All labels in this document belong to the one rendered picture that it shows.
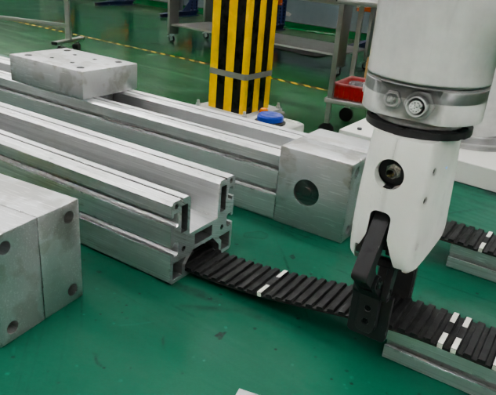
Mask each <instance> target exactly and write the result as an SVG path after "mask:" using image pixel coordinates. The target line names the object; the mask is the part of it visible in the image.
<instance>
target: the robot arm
mask: <svg viewBox="0 0 496 395"><path fill-rule="evenodd" d="M362 92H364V95H363V100H362V104H363V106H364V107H365V108H367V115H366V121H367V122H368V123H369V124H370V125H372V126H374V131H373V133H372V137H371V142H370V145H369V148H368V152H367V157H366V161H365V164H364V170H363V174H362V177H361V181H360V188H359V192H358V195H357V203H356V208H355V212H354V216H353V225H352V231H351V238H350V248H351V251H352V253H353V254H354V255H355V256H357V260H356V262H355V264H354V267H353V270H352V273H351V278H352V279H353V280H354V282H353V295H352V299H351V304H350V308H349V317H348V321H347V327H348V329H350V330H352V331H354V332H357V333H360V334H361V335H365V336H367V337H368V338H371V339H374V340H376V341H378V342H384V341H385V339H386V336H387V333H388V329H389V322H390V318H391V314H392V310H393V304H394V299H395V298H393V297H390V296H391V295H394V294H398V295H400V297H401V298H403V299H405V297H406V296H407V297H409V298H411V297H412V293H413V290H414V286H415V280H416V276H417V272H418V266H419V265H420V263H421V262H422V261H423V260H424V258H425V257H426V256H427V255H428V254H429V252H430V251H431V250H432V249H433V247H434V246H435V244H436V243H437V242H438V240H439V239H440V237H441V236H442V234H443V232H444V228H445V225H446V222H447V214H448V209H449V205H450V201H451V194H452V189H453V185H454V178H455V173H456V168H457V164H458V155H459V150H460V148H462V149H466V150H478V151H488V152H496V0H378V7H377V12H376V17H375V26H374V31H373V36H372V41H371V51H370V56H369V61H368V66H367V76H366V80H365V82H364V84H363V90H362ZM382 250H385V251H386V255H387V256H390V258H388V257H385V256H383V255H381V254H382ZM377 265H378V266H379V267H378V274H377V275H376V272H375V270H376V266H377Z"/></svg>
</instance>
